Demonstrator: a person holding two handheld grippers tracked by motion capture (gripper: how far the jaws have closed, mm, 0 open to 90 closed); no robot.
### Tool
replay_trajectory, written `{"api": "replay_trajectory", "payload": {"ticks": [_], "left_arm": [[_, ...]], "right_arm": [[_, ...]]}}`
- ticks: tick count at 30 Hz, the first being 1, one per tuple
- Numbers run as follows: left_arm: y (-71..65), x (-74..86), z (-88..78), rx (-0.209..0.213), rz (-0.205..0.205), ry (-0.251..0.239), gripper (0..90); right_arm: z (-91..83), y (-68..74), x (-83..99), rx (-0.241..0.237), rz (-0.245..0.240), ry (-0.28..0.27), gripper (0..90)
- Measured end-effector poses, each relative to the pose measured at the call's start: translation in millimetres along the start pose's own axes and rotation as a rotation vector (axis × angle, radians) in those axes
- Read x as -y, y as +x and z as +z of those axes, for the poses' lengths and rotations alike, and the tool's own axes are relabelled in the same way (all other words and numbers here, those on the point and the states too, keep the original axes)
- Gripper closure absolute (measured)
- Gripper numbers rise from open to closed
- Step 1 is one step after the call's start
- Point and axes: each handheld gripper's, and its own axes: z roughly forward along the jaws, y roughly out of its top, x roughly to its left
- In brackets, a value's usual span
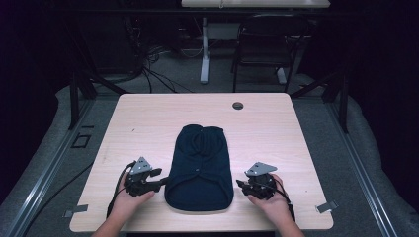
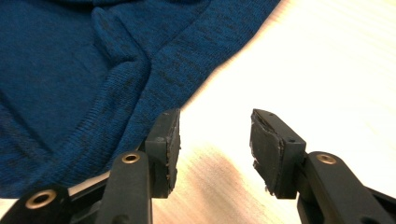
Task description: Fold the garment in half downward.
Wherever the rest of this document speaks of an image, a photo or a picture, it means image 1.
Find black floor cable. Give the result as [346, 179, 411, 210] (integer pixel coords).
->
[21, 160, 96, 237]

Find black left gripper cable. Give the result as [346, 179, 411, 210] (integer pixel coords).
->
[106, 160, 137, 219]

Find white desk leg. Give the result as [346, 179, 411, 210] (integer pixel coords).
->
[199, 16, 211, 85]

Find black metal frame stand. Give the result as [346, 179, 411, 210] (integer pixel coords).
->
[64, 19, 130, 131]
[290, 67, 351, 134]

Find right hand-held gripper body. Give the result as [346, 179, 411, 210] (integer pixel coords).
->
[243, 161, 279, 201]

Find black metal chair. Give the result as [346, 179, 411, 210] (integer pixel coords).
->
[229, 12, 312, 94]

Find bundle of black cables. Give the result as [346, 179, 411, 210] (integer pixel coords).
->
[122, 16, 199, 95]

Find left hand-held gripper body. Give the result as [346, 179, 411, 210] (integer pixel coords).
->
[124, 156, 159, 198]

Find person's right hand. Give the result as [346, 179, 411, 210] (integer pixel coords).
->
[246, 173, 293, 226]

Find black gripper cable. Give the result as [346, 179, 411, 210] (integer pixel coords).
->
[270, 177, 296, 223]
[106, 160, 137, 219]

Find grey metal floor rail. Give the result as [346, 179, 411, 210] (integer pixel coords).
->
[325, 98, 400, 237]
[0, 98, 97, 237]

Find grey tape strip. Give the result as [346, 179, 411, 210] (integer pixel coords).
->
[63, 203, 90, 219]
[314, 200, 340, 214]

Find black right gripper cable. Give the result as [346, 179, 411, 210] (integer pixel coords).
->
[270, 177, 296, 223]

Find dark navy garment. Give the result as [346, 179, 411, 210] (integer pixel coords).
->
[164, 123, 235, 212]

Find person's left hand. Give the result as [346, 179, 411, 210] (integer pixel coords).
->
[111, 173, 156, 222]

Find white desk foot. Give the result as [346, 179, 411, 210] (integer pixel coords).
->
[276, 66, 289, 86]

